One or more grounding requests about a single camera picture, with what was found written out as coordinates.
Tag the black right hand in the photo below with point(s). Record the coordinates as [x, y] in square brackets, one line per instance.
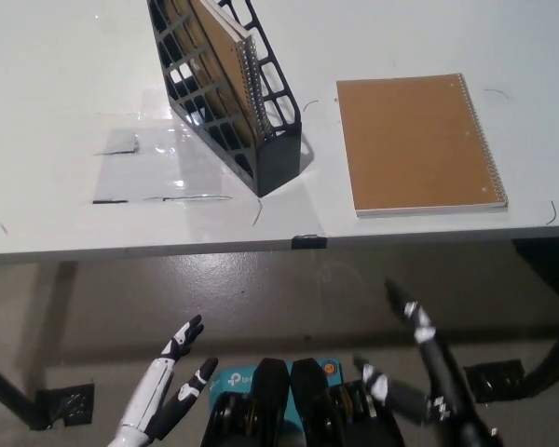
[440, 386]

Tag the white and black left hand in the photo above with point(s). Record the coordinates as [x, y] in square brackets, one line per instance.
[144, 400]

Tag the brown spiral notebook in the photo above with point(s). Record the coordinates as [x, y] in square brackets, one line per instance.
[414, 144]
[219, 46]

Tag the black lattice book holder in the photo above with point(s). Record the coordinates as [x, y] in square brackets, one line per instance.
[279, 163]

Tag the teal tp-link box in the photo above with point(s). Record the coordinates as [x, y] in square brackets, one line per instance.
[233, 379]

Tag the grey table leg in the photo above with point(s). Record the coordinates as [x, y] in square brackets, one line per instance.
[56, 326]

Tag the black table foot bar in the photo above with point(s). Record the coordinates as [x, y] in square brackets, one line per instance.
[554, 363]
[4, 386]

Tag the black clip on table edge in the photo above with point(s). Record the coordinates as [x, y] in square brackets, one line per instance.
[309, 241]

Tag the clear plastic sheet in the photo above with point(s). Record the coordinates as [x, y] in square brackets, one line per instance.
[135, 172]

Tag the dark table frame beam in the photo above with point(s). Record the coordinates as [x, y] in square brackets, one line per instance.
[554, 261]

